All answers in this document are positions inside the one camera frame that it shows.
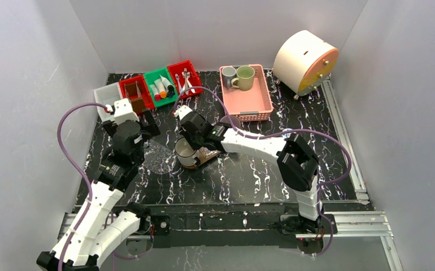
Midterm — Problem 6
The grey mug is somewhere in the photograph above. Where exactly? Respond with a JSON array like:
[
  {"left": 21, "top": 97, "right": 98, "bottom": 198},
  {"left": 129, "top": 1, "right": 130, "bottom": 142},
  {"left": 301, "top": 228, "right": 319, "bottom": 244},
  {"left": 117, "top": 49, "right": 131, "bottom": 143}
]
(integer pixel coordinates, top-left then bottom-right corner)
[{"left": 221, "top": 66, "right": 237, "bottom": 88}]

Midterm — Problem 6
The pink perforated basket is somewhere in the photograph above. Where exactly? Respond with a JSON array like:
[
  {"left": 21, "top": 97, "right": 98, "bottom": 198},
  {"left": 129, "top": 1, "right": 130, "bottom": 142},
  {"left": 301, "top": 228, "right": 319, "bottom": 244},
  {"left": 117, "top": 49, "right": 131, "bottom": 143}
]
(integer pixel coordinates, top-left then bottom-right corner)
[{"left": 219, "top": 64, "right": 273, "bottom": 122}]

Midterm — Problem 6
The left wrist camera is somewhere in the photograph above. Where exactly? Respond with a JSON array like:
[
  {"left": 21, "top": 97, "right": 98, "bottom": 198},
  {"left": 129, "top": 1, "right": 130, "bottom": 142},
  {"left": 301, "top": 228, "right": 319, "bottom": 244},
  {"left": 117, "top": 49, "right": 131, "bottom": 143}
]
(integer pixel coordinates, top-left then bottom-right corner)
[{"left": 105, "top": 98, "right": 139, "bottom": 125}]

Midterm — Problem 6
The green mug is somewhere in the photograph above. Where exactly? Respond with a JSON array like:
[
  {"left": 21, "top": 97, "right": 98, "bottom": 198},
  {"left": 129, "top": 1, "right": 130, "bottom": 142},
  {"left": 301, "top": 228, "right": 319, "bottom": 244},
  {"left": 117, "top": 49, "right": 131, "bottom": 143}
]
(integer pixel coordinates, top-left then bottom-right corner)
[{"left": 231, "top": 65, "right": 255, "bottom": 91}]

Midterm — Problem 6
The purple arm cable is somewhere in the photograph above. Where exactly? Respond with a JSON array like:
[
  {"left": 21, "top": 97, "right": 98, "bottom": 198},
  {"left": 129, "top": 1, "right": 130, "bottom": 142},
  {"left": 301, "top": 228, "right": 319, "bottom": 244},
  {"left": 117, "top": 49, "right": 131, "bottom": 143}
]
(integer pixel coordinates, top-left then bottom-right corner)
[
  {"left": 56, "top": 103, "right": 115, "bottom": 271},
  {"left": 172, "top": 86, "right": 353, "bottom": 257}
]

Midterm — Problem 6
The green plastic bin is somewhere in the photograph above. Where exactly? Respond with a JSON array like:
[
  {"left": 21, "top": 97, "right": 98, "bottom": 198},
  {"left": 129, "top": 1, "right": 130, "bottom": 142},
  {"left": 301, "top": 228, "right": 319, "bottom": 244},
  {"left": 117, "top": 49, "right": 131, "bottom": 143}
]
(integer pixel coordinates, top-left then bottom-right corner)
[{"left": 143, "top": 68, "right": 177, "bottom": 108}]

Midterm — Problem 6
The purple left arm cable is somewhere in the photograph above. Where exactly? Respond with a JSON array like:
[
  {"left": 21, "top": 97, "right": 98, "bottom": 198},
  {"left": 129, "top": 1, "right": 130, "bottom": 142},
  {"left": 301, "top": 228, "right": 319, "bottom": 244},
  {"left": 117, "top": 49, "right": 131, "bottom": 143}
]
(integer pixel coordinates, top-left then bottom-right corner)
[{"left": 56, "top": 103, "right": 115, "bottom": 271}]

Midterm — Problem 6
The right red plastic bin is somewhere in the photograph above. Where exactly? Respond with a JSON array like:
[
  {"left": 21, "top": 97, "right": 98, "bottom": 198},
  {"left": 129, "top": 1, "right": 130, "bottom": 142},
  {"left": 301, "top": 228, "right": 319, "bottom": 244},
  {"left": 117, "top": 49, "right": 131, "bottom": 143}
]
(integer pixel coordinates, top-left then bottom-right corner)
[{"left": 167, "top": 60, "right": 202, "bottom": 94}]

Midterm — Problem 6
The white plastic bin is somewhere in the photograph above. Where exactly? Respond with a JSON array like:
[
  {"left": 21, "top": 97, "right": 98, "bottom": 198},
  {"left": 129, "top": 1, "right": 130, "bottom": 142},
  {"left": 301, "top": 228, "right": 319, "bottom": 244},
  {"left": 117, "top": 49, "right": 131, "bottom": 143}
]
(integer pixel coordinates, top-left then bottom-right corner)
[{"left": 93, "top": 82, "right": 123, "bottom": 122}]

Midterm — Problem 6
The purple mug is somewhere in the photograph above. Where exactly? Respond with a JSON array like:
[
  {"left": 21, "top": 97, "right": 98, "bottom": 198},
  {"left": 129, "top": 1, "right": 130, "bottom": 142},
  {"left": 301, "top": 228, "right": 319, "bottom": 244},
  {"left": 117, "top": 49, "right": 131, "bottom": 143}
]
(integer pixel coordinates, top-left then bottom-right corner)
[{"left": 220, "top": 115, "right": 242, "bottom": 129}]

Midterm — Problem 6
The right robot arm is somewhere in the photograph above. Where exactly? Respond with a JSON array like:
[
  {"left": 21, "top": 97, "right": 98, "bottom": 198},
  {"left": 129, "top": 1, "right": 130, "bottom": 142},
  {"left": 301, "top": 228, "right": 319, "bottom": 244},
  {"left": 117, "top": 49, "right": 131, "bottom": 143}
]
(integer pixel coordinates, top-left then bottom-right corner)
[{"left": 173, "top": 110, "right": 323, "bottom": 227}]

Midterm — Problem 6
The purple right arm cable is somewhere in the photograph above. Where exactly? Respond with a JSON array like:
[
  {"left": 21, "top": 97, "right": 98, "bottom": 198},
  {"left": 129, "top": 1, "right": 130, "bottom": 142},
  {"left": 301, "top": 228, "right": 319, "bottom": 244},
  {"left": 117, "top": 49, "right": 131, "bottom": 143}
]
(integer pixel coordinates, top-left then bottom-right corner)
[{"left": 172, "top": 86, "right": 353, "bottom": 257}]

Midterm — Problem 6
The clear textured square holder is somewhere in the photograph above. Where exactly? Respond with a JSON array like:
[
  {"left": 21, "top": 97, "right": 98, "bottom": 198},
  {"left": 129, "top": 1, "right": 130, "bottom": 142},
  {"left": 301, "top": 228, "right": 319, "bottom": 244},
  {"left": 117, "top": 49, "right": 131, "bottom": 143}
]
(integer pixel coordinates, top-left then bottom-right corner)
[{"left": 199, "top": 147, "right": 220, "bottom": 159}]

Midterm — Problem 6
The pink cap toothpaste tube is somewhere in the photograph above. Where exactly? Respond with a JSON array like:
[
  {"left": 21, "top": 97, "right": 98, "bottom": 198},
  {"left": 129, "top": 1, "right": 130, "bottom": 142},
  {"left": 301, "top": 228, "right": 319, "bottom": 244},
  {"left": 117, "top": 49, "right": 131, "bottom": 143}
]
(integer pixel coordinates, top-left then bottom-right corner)
[{"left": 150, "top": 84, "right": 162, "bottom": 101}]

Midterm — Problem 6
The black cap toothpaste tube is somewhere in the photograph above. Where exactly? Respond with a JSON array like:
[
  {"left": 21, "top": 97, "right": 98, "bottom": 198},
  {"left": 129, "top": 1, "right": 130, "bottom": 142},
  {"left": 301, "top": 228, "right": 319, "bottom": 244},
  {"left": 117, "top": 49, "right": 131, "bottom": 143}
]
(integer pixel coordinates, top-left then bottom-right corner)
[{"left": 160, "top": 75, "right": 175, "bottom": 98}]

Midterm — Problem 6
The white toothbrush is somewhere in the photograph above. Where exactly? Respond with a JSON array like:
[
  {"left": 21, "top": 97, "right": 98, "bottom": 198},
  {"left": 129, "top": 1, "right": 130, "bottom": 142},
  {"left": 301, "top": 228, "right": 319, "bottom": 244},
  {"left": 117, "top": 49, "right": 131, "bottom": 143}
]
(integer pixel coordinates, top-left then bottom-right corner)
[
  {"left": 175, "top": 73, "right": 185, "bottom": 95},
  {"left": 182, "top": 68, "right": 189, "bottom": 94},
  {"left": 186, "top": 72, "right": 195, "bottom": 94}
]

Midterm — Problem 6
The brown oval wooden tray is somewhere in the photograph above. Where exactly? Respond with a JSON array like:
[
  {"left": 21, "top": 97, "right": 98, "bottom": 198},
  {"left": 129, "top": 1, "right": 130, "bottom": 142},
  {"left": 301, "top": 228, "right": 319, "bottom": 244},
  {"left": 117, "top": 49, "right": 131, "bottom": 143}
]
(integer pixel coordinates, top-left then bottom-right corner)
[{"left": 177, "top": 147, "right": 221, "bottom": 169}]

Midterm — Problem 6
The orange cap toothpaste tube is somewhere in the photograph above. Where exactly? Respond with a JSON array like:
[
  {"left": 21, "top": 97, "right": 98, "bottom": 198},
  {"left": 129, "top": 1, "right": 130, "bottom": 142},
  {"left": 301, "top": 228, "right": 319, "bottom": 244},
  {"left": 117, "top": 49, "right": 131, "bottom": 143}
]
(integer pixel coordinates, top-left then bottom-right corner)
[{"left": 155, "top": 79, "right": 167, "bottom": 99}]

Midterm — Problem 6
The brown wooden holder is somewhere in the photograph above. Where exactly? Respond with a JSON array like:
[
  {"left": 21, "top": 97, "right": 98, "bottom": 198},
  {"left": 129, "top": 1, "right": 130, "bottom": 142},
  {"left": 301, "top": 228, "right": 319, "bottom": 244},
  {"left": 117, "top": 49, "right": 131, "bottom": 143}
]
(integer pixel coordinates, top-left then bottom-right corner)
[{"left": 124, "top": 82, "right": 146, "bottom": 115}]

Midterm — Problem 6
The white cylindrical appliance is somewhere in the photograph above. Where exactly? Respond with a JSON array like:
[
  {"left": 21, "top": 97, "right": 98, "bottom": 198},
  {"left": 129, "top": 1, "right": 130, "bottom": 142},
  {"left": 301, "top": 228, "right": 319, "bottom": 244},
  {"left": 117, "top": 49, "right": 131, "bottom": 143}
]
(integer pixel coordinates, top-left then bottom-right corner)
[{"left": 273, "top": 30, "right": 340, "bottom": 99}]

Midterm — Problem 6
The white ribbed mug black rim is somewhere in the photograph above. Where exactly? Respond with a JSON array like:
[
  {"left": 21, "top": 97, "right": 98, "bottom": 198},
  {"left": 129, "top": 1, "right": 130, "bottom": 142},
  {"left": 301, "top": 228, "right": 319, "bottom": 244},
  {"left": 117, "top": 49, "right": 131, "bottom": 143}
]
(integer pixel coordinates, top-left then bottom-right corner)
[{"left": 175, "top": 137, "right": 201, "bottom": 168}]

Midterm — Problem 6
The red plastic bin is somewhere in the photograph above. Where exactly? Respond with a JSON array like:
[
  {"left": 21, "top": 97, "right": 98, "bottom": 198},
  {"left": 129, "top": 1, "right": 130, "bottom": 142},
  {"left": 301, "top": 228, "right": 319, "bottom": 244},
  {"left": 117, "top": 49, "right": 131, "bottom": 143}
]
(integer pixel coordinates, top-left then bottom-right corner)
[
  {"left": 119, "top": 75, "right": 155, "bottom": 110},
  {"left": 167, "top": 60, "right": 202, "bottom": 94}
]

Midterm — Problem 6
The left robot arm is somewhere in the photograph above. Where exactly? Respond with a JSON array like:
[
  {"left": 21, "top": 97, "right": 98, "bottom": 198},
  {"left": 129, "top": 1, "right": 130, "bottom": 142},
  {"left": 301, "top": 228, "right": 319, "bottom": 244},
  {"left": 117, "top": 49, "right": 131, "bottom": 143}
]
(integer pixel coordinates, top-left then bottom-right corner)
[{"left": 36, "top": 110, "right": 160, "bottom": 270}]

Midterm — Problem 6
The left red plastic bin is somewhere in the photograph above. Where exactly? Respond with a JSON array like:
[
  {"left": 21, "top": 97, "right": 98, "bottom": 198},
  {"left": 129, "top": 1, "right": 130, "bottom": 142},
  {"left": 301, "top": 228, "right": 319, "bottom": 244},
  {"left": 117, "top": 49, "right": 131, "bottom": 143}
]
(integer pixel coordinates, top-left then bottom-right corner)
[{"left": 119, "top": 75, "right": 155, "bottom": 110}]

